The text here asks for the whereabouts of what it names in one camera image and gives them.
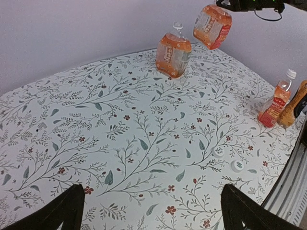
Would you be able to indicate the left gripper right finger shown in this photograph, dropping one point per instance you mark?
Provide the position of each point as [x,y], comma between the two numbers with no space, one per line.
[240,212]

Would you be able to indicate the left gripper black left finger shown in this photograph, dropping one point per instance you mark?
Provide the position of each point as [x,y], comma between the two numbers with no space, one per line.
[65,211]

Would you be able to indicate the white bottle cap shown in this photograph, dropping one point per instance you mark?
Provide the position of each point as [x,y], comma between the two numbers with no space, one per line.
[237,166]
[218,152]

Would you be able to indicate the orange tea bottle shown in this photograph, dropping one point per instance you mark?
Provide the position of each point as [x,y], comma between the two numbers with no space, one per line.
[273,107]
[173,52]
[212,26]

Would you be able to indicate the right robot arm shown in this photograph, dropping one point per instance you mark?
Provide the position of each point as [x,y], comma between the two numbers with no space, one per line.
[257,5]

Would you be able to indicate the dark label orange bottle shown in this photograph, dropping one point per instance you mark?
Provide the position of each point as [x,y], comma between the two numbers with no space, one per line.
[293,109]

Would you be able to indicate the floral patterned table mat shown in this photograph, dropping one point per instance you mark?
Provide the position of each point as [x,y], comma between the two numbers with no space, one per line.
[139,142]

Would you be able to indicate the aluminium front rail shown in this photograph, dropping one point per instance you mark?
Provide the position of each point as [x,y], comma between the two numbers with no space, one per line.
[288,197]

